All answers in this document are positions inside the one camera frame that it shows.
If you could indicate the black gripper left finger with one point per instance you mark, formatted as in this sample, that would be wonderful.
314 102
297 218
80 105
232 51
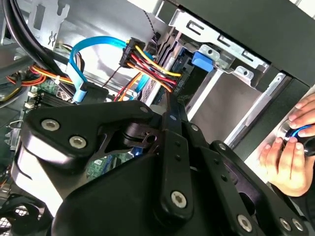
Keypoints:
86 118

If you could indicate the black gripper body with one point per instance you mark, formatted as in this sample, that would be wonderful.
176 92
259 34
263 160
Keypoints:
110 204

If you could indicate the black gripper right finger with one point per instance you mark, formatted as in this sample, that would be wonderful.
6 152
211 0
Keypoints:
229 186

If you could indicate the hard disk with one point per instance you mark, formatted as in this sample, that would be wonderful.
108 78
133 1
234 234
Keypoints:
203 61

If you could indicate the person's left hand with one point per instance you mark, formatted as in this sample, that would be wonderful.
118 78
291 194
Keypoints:
288 169

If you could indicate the person's right hand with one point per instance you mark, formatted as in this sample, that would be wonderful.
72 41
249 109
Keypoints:
304 115

